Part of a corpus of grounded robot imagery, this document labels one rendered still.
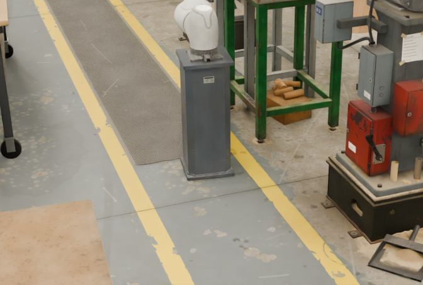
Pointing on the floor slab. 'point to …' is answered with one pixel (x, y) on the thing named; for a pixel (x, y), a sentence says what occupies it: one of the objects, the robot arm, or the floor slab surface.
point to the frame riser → (371, 207)
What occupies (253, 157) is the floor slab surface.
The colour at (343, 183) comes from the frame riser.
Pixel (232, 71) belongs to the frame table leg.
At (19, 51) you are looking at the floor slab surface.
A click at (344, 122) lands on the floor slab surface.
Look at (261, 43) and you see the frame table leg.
